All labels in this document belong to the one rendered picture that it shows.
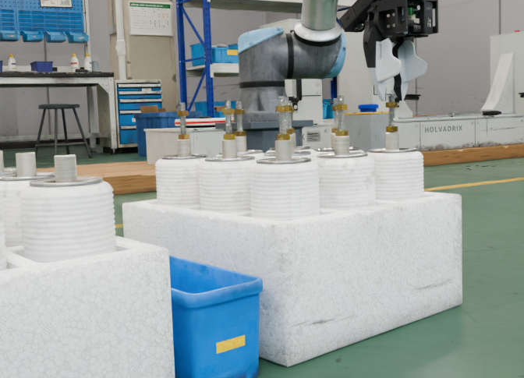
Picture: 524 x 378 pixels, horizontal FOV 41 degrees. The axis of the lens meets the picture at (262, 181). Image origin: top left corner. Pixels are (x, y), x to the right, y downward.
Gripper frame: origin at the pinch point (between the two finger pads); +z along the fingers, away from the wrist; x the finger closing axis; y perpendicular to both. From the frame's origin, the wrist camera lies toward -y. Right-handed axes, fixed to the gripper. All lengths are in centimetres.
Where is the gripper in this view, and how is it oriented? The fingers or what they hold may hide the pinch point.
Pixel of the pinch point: (388, 92)
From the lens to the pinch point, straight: 112.8
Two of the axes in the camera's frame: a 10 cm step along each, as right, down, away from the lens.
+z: 0.3, 9.9, 1.0
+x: 8.1, -0.8, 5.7
